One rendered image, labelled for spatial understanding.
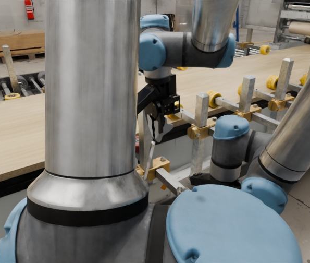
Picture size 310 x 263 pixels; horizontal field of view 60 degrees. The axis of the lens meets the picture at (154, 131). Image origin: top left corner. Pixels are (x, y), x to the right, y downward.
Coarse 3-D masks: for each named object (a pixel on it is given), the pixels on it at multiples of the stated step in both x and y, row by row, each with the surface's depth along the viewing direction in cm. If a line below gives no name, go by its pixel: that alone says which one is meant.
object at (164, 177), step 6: (138, 156) 106; (162, 168) 98; (156, 174) 97; (162, 174) 94; (168, 174) 94; (162, 180) 94; (168, 180) 92; (174, 180) 92; (168, 186) 92; (174, 186) 89; (180, 186) 89; (174, 192) 89
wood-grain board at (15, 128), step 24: (192, 72) 193; (216, 72) 193; (240, 72) 193; (264, 72) 193; (192, 96) 151; (0, 120) 124; (24, 120) 124; (168, 120) 124; (0, 144) 105; (24, 144) 105; (0, 168) 91; (24, 168) 92
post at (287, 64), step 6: (282, 60) 120; (288, 60) 118; (282, 66) 120; (288, 66) 118; (282, 72) 121; (288, 72) 120; (282, 78) 122; (288, 78) 122; (282, 84) 123; (276, 90) 126; (282, 90) 124; (276, 96) 127; (282, 96) 125; (270, 114) 132; (276, 114) 130; (276, 120) 131; (270, 132) 135
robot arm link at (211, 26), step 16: (208, 0) 40; (224, 0) 40; (192, 16) 48; (208, 16) 44; (224, 16) 43; (192, 32) 52; (208, 32) 47; (224, 32) 48; (192, 48) 56; (208, 48) 52; (224, 48) 54; (192, 64) 58; (208, 64) 58; (224, 64) 57
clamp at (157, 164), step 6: (162, 156) 103; (156, 162) 99; (162, 162) 99; (168, 162) 99; (138, 168) 96; (150, 168) 96; (156, 168) 97; (168, 168) 100; (150, 174) 96; (150, 180) 98
